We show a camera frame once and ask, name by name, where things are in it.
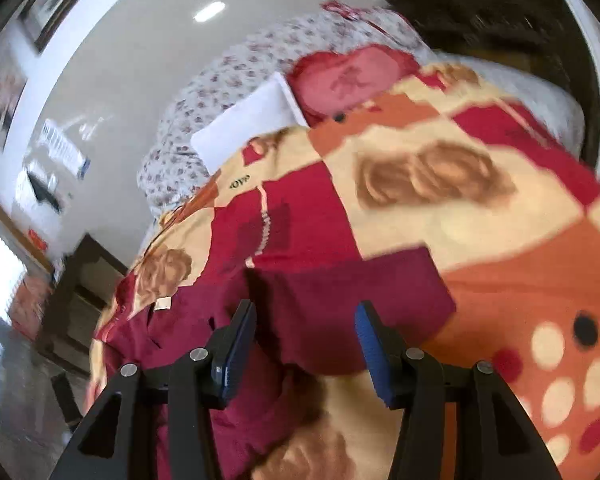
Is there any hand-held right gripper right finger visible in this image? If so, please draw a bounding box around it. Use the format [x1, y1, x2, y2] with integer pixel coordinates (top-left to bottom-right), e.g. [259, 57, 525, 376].
[354, 300, 563, 480]

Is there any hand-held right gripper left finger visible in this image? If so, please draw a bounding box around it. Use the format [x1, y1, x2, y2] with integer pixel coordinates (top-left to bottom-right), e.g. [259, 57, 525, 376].
[49, 299, 258, 480]

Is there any maroon garment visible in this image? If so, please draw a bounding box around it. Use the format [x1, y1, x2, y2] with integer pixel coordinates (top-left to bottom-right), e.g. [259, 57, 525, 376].
[92, 247, 456, 480]

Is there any printed patchwork blanket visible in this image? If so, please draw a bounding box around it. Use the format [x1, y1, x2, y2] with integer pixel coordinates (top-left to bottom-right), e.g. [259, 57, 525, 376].
[87, 62, 600, 480]

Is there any dark wooden nightstand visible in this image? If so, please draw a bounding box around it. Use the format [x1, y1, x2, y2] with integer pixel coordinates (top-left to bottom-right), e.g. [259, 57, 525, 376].
[35, 232, 131, 376]

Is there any white pillow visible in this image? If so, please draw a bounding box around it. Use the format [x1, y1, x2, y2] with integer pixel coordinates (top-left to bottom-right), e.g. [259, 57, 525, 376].
[190, 72, 311, 171]

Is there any red heart pillow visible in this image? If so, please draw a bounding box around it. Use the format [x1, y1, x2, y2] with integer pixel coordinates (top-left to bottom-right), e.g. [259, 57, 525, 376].
[285, 45, 423, 116]

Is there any floral quilt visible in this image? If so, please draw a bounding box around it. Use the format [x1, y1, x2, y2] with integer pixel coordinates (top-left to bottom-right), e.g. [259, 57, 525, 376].
[137, 0, 431, 221]

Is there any ceiling light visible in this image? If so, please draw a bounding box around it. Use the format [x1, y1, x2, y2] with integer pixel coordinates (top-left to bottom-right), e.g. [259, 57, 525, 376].
[192, 0, 227, 23]

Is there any dark wooden headboard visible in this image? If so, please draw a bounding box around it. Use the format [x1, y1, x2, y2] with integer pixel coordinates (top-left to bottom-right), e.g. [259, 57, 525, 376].
[380, 0, 600, 161]

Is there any white paper wall notice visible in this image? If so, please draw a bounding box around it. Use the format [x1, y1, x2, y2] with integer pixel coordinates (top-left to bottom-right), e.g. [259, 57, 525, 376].
[15, 117, 91, 211]

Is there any wall poster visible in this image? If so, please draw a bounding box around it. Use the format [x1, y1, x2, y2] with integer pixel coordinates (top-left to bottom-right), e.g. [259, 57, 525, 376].
[0, 60, 28, 146]

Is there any framed wall picture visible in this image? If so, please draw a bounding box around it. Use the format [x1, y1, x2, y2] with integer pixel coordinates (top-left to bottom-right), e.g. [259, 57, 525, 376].
[17, 0, 111, 53]

